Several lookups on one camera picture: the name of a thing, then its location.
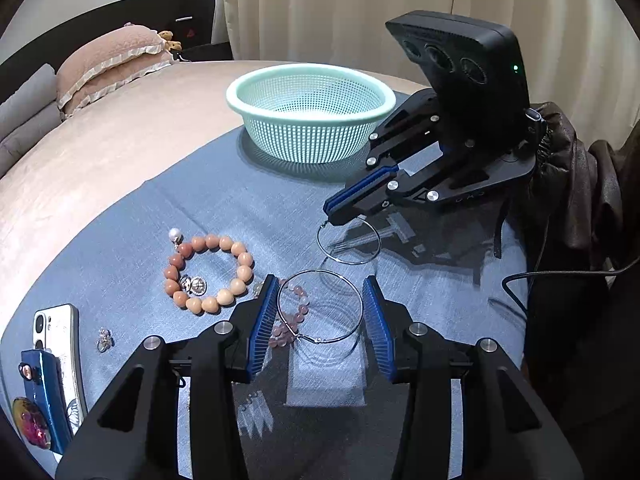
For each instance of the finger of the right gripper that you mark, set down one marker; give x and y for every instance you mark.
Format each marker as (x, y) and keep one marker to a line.
(351, 190)
(365, 203)

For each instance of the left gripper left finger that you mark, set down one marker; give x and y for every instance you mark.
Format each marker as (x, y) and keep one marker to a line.
(131, 431)

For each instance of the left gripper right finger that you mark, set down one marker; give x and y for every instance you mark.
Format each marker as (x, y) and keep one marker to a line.
(508, 433)

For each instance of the mint green plastic basket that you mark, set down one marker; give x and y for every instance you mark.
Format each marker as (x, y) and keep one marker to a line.
(310, 113)

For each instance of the small silver earring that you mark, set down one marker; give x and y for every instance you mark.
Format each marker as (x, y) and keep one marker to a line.
(105, 340)

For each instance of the blue phone grip stand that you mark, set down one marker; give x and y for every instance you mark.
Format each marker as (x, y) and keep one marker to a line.
(40, 415)

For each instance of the dark brown jacket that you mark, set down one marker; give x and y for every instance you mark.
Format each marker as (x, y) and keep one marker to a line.
(578, 212)

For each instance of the white phone with case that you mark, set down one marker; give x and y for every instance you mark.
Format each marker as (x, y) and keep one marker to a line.
(56, 329)

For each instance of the beige bed blanket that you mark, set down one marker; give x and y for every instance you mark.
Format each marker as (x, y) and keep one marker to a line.
(103, 153)

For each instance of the cream curtain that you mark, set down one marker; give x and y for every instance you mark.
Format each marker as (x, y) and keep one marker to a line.
(580, 54)

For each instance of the blue grey cloth mat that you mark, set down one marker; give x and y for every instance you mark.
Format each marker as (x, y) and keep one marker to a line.
(314, 412)

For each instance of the brown teddy bear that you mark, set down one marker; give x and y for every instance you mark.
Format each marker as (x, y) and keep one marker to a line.
(170, 44)

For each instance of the black headboard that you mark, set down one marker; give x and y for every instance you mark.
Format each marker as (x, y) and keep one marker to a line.
(191, 21)

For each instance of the pink frilled pillow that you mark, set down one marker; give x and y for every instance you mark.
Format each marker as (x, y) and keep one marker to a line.
(108, 63)

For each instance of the grey folded duvet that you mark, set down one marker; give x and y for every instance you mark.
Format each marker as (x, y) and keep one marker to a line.
(28, 116)

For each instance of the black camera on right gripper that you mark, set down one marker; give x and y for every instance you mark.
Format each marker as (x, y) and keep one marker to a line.
(474, 66)

